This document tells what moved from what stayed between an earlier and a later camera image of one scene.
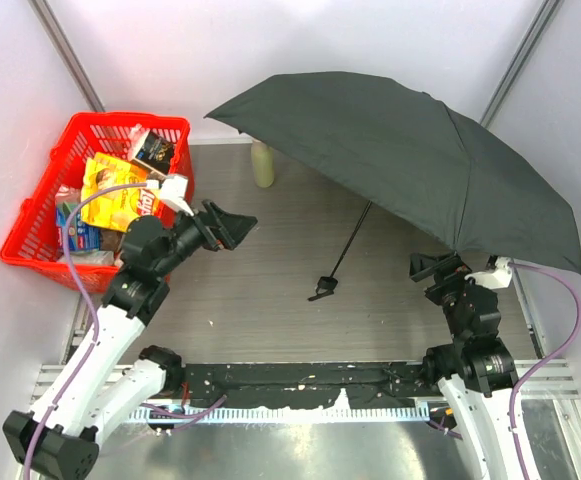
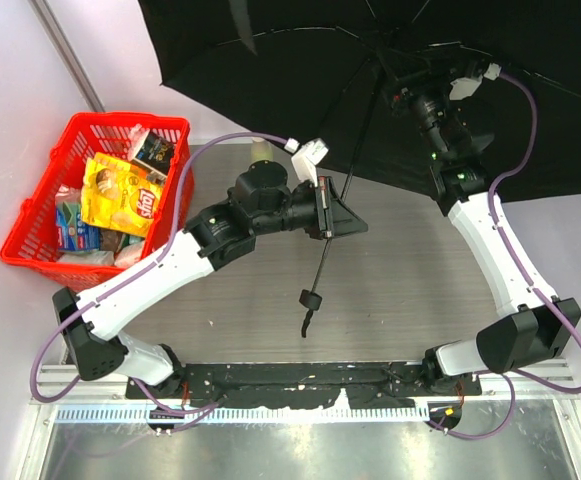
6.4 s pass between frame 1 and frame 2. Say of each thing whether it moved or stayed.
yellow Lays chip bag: stayed
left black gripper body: moved
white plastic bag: stayed
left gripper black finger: moved
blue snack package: stayed
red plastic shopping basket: stayed
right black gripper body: moved
